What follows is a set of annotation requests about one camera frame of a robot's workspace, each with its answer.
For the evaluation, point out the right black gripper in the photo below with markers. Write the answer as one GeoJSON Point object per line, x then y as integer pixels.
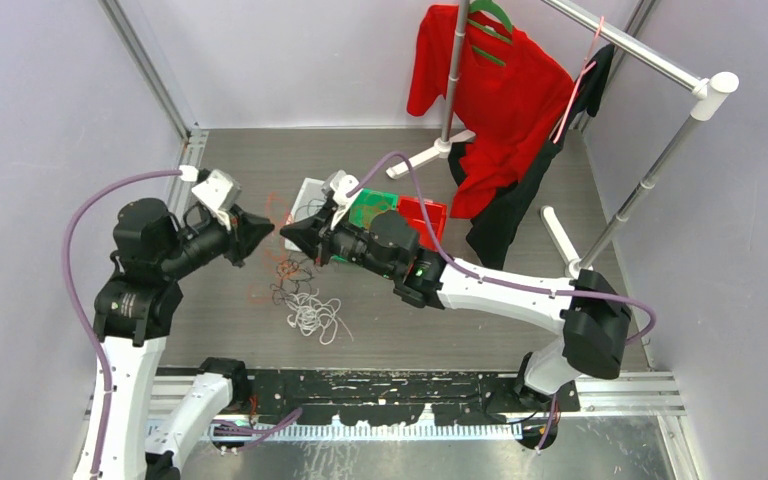
{"type": "Point", "coordinates": [314, 236]}

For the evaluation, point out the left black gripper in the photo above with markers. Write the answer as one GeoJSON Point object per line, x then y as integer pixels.
{"type": "Point", "coordinates": [247, 230]}

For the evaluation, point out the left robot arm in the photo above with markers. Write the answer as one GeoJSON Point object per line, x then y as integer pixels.
{"type": "Point", "coordinates": [133, 317]}

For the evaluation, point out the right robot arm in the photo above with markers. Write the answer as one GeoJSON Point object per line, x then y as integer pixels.
{"type": "Point", "coordinates": [589, 320]}

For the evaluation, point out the white plastic bin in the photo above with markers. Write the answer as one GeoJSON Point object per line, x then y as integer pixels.
{"type": "Point", "coordinates": [308, 201]}

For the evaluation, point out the green plastic bin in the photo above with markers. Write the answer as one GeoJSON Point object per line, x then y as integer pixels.
{"type": "Point", "coordinates": [369, 204]}

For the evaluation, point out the red plastic bin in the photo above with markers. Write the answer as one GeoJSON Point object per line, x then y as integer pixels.
{"type": "Point", "coordinates": [431, 229]}

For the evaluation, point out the black t-shirt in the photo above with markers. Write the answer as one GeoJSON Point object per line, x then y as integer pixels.
{"type": "Point", "coordinates": [494, 229]}

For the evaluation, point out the red t-shirt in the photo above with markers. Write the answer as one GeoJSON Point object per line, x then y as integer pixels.
{"type": "Point", "coordinates": [510, 94]}

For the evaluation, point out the green clothes hanger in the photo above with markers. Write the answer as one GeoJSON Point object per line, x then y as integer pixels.
{"type": "Point", "coordinates": [490, 18]}

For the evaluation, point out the pink clothes hanger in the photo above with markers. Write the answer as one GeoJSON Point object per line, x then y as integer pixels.
{"type": "Point", "coordinates": [585, 68]}

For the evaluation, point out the metal clothes rack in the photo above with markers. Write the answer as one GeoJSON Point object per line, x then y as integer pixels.
{"type": "Point", "coordinates": [700, 228]}

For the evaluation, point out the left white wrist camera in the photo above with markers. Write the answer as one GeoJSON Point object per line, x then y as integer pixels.
{"type": "Point", "coordinates": [217, 192]}

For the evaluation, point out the aluminium frame rail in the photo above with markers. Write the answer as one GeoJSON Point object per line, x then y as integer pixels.
{"type": "Point", "coordinates": [631, 395]}

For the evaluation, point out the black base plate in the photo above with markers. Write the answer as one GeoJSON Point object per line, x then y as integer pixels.
{"type": "Point", "coordinates": [386, 398]}

